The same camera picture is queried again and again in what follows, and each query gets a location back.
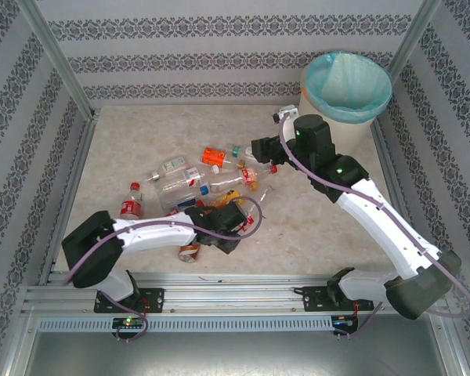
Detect cream plastic waste bin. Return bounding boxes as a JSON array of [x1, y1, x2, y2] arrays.
[[295, 49, 393, 157]]

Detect grey metal base sheet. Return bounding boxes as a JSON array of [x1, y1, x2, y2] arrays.
[[7, 313, 467, 376]]

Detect small green circuit board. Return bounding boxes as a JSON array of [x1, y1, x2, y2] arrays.
[[111, 316, 148, 331], [331, 314, 360, 329]]

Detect yellow label plastic bottle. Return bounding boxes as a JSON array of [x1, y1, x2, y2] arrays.
[[211, 189, 246, 208]]

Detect orange label plastic bottle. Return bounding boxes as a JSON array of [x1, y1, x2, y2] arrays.
[[201, 146, 247, 172]]

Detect aluminium side rail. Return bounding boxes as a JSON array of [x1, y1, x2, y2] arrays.
[[370, 115, 434, 283], [37, 109, 101, 285]]

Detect red label cola bottle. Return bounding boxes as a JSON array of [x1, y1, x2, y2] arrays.
[[119, 182, 145, 220]]

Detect aluminium front rail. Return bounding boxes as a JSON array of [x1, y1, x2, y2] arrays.
[[21, 273, 454, 316]]

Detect blue cap clear bottle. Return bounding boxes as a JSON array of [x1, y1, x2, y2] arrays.
[[158, 185, 212, 215]]

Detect small bottle white green label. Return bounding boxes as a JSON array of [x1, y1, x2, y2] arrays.
[[145, 155, 188, 184]]

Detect white slotted cable duct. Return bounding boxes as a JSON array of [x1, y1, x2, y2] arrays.
[[37, 316, 334, 334]]

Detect clear bottle green leaf label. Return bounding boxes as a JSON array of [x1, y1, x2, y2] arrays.
[[226, 143, 259, 162]]

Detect brown chocolate drink bottle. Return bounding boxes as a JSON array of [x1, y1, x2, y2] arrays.
[[179, 243, 201, 263]]

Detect clear plastic bottle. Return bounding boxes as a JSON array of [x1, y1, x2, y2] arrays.
[[244, 186, 274, 230]]

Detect aluminium frame post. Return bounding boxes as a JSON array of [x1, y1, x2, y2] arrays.
[[387, 0, 443, 79], [15, 0, 97, 118]]

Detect long clear bottle red cap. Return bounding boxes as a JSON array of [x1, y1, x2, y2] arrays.
[[209, 164, 279, 197]]

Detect light blue bin liner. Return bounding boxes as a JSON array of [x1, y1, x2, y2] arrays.
[[303, 49, 393, 125]]

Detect white cap red white bottle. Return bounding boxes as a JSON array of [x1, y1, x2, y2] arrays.
[[156, 164, 221, 197]]

